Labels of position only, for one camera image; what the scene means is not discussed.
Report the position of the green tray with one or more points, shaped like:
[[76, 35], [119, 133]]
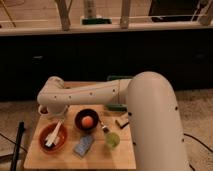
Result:
[[117, 107]]

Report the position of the black pole stand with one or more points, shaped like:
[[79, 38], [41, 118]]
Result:
[[16, 150]]

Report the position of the orange fruit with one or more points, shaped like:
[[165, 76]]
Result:
[[87, 122]]

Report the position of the dark bowl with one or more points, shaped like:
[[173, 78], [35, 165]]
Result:
[[83, 113]]

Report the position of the small metal spoon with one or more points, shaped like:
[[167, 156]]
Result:
[[104, 127]]

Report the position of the blue sponge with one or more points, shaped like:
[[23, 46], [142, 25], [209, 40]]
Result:
[[84, 145]]

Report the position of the white cup with snacks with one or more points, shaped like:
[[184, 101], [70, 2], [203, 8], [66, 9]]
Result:
[[43, 111]]

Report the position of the wooden block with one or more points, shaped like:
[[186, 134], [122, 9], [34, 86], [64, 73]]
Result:
[[122, 122]]

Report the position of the green box on shelf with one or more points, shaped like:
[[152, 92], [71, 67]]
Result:
[[94, 21]]

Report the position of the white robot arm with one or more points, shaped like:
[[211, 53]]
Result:
[[153, 111]]

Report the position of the green cup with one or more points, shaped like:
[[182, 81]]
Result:
[[112, 140]]

